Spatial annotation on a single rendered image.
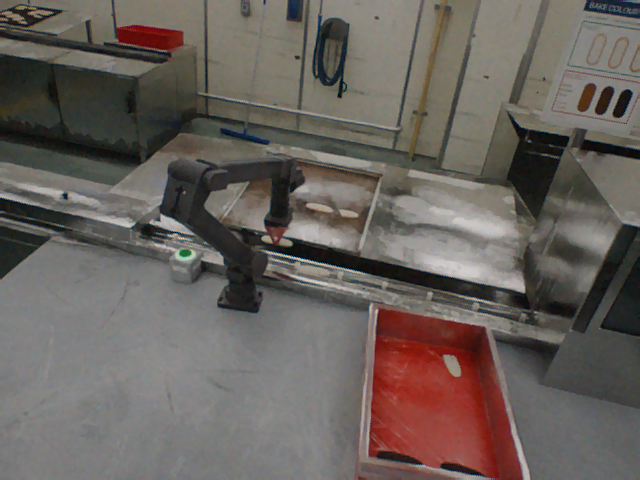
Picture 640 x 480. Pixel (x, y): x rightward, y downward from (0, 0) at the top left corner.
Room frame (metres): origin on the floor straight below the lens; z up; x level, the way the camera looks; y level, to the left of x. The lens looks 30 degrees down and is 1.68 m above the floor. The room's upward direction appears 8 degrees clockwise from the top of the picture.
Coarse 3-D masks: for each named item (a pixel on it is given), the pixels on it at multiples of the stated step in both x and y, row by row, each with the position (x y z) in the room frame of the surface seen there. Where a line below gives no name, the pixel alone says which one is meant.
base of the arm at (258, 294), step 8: (232, 280) 1.02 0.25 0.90; (248, 280) 1.03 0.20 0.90; (224, 288) 1.06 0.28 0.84; (232, 288) 1.00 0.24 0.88; (240, 288) 1.00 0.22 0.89; (248, 288) 1.01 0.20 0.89; (256, 288) 1.04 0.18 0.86; (224, 296) 1.02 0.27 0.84; (232, 296) 0.99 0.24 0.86; (240, 296) 0.99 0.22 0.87; (248, 296) 1.00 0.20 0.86; (256, 296) 1.04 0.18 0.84; (224, 304) 0.99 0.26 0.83; (232, 304) 0.99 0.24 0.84; (240, 304) 0.99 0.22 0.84; (248, 304) 1.00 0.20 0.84; (256, 304) 1.01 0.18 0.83; (248, 312) 0.99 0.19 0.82; (256, 312) 0.99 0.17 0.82
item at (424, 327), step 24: (384, 312) 0.95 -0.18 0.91; (408, 312) 0.95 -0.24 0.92; (408, 336) 0.95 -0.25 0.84; (432, 336) 0.94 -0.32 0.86; (456, 336) 0.94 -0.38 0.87; (480, 336) 0.94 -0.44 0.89; (480, 360) 0.88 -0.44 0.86; (360, 384) 0.71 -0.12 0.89; (504, 384) 0.74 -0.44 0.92; (360, 408) 0.63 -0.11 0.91; (504, 408) 0.68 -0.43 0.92; (360, 432) 0.57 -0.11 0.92; (504, 432) 0.63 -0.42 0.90; (360, 456) 0.52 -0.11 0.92; (504, 456) 0.59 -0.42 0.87
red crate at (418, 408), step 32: (384, 352) 0.90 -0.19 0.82; (416, 352) 0.91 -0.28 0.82; (448, 352) 0.93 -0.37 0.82; (384, 384) 0.79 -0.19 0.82; (416, 384) 0.80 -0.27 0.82; (448, 384) 0.81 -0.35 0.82; (480, 384) 0.83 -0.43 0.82; (384, 416) 0.69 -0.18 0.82; (416, 416) 0.70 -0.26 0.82; (448, 416) 0.71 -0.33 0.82; (480, 416) 0.73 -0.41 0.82; (384, 448) 0.61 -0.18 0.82; (416, 448) 0.62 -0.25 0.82; (448, 448) 0.63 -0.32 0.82; (480, 448) 0.64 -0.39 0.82
